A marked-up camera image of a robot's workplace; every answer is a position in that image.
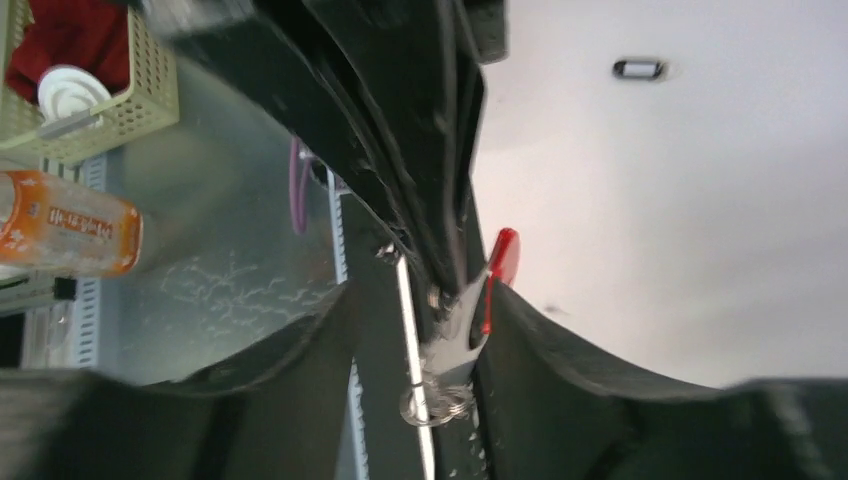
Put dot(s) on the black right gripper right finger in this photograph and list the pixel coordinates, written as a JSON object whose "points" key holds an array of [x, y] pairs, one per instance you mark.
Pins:
{"points": [[556, 406]]}

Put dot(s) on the beige perforated basket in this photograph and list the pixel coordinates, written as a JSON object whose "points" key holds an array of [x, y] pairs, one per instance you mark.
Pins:
{"points": [[149, 103]]}

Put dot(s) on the black key tag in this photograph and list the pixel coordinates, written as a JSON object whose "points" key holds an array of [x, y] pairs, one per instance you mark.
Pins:
{"points": [[639, 69]]}

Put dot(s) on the red cloth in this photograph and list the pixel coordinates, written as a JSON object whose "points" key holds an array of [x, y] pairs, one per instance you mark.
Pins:
{"points": [[90, 35]]}

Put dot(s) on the orange labelled bottle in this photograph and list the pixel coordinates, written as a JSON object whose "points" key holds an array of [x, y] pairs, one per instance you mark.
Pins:
{"points": [[50, 223]]}

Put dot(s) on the white slotted cable duct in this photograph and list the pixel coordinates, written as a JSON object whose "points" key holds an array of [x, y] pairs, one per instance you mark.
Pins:
{"points": [[353, 461]]}

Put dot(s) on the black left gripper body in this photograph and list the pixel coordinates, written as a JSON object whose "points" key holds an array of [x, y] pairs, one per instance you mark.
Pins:
{"points": [[277, 56]]}

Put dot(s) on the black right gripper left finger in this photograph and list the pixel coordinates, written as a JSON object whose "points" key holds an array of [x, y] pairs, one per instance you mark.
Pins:
{"points": [[273, 410]]}

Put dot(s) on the white round lid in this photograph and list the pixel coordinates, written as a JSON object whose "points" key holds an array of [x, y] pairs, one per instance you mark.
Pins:
{"points": [[66, 92]]}

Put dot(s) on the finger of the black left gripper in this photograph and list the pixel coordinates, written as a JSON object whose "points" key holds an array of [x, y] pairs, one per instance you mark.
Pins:
{"points": [[395, 91]]}

